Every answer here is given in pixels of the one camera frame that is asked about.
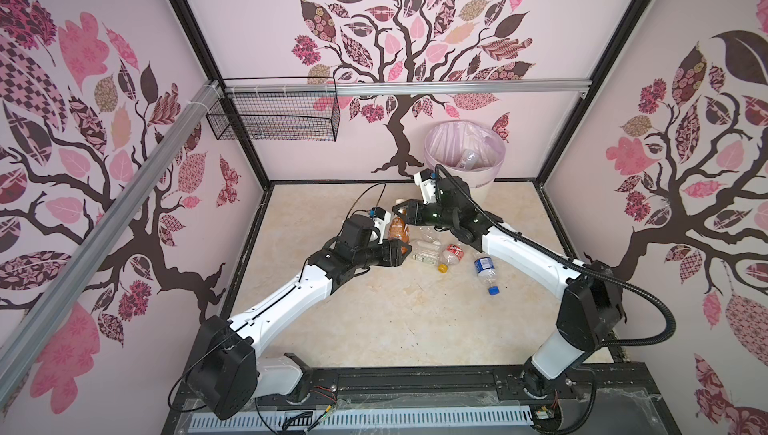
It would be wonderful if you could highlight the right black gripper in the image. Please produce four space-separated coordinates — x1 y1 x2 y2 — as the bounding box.
393 199 458 232

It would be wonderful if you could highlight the clear crushed bottle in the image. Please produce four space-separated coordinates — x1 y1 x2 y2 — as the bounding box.
418 226 440 243

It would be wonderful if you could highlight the brown coffee bottle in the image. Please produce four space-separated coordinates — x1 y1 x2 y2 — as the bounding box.
387 212 410 244

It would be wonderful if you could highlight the small bottle red label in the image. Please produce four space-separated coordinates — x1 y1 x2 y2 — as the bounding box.
437 244 465 273

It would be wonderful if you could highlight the clear bottle green label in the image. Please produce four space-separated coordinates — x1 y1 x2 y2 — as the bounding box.
411 240 441 266

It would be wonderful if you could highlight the blue label bottle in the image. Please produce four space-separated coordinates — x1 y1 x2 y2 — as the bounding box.
473 254 500 296

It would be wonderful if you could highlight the clear bottle red cap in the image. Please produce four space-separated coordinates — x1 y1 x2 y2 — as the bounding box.
456 149 483 171

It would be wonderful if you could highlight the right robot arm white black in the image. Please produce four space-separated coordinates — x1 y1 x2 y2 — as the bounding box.
393 178 623 399

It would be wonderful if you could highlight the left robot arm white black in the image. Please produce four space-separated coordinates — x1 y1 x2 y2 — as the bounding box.
180 239 412 420

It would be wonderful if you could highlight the white bin with purple liner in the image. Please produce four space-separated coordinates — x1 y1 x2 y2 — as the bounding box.
424 120 506 204

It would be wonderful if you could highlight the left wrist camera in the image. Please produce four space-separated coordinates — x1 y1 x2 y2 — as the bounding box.
339 207 392 248

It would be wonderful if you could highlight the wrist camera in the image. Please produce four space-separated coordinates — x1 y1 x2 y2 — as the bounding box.
339 207 392 248
413 169 437 204

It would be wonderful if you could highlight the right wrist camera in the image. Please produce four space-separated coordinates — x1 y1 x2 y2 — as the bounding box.
413 169 437 204

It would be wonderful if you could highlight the aluminium rail back wall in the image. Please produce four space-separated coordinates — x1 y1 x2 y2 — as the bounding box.
225 78 592 96

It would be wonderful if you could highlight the aluminium rail wall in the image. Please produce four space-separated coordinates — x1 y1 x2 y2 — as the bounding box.
225 78 592 96
0 82 223 400

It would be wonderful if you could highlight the black wire basket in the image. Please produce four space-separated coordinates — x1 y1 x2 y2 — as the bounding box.
206 75 341 142

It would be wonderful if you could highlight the white slotted cable duct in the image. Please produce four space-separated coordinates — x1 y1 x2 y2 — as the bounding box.
186 406 533 434

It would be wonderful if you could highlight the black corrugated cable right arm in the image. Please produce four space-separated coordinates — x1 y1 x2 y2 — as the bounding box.
434 163 677 347

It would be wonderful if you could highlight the black base frame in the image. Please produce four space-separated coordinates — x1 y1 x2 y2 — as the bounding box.
162 362 680 434

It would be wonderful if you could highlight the aluminium rail left wall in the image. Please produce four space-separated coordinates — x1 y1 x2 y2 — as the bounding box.
0 82 223 400

